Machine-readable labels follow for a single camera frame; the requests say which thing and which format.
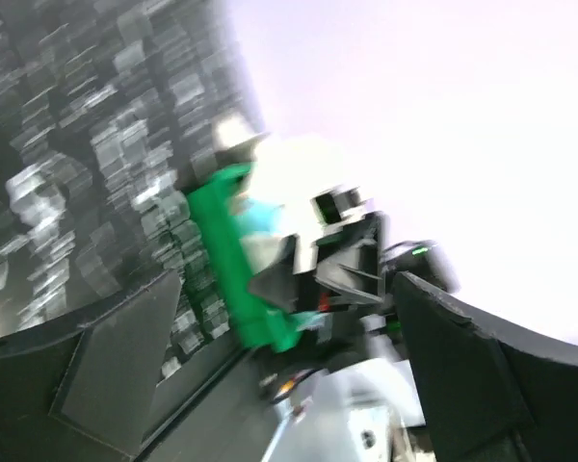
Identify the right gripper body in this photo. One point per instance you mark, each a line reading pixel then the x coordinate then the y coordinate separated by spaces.
pixel 345 271

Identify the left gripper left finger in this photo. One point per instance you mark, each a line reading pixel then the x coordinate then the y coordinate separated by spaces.
pixel 80 387

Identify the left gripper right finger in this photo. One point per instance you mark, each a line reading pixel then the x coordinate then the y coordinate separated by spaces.
pixel 490 389

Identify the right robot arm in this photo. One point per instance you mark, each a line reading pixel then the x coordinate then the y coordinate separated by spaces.
pixel 344 393

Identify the teal t shirt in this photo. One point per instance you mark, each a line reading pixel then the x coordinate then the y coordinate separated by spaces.
pixel 272 259

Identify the green plastic bin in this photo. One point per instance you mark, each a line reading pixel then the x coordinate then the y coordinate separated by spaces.
pixel 256 322

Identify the cream white t shirt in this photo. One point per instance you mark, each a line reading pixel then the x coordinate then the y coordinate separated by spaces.
pixel 289 173

